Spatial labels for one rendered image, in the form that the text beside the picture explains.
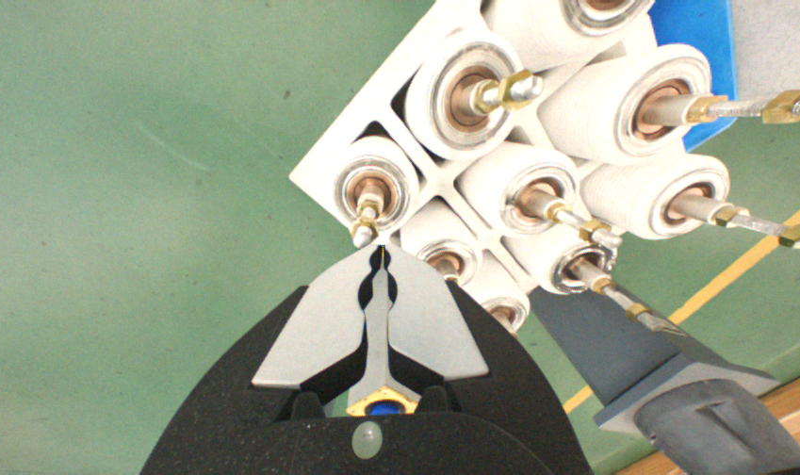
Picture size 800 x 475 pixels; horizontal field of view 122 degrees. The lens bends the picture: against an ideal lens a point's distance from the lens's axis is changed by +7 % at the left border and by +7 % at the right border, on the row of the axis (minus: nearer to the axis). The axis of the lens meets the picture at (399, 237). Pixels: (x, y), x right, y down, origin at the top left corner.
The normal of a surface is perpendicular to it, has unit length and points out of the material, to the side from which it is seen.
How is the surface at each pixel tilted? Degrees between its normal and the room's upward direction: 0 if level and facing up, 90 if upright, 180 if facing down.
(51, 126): 0
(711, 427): 73
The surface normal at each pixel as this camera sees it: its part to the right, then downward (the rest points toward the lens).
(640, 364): -0.95, -0.26
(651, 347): -0.44, -0.78
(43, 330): 0.04, 0.47
